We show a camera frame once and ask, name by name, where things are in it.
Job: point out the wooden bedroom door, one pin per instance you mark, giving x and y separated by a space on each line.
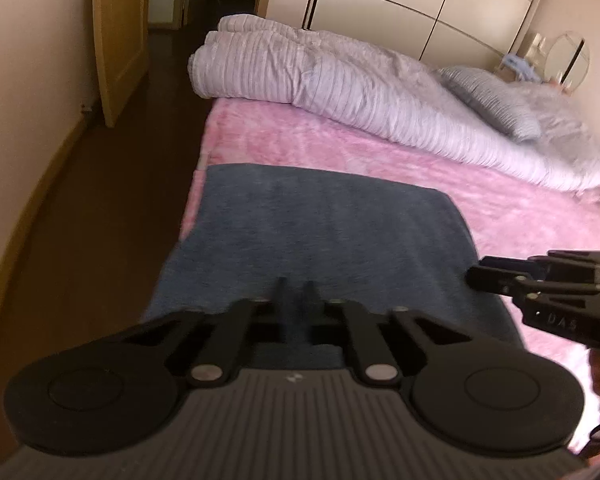
121 50

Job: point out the blue denim jeans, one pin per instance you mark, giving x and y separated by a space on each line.
380 243

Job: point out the round vanity mirror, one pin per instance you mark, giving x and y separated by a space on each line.
567 61

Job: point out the blue item on nightstand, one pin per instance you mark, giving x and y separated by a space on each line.
523 70

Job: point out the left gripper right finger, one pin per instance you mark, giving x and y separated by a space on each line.
350 327

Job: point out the lilac striped quilt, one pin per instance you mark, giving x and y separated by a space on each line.
390 95

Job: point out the cream sliding wardrobe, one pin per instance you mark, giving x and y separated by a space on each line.
436 32

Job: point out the pink floral fleece blanket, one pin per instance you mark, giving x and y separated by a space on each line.
507 217

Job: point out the grey striped pillow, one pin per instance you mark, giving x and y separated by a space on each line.
493 100

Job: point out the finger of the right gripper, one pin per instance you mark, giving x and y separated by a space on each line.
510 262
510 283

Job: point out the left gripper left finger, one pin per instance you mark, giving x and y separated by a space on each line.
237 336

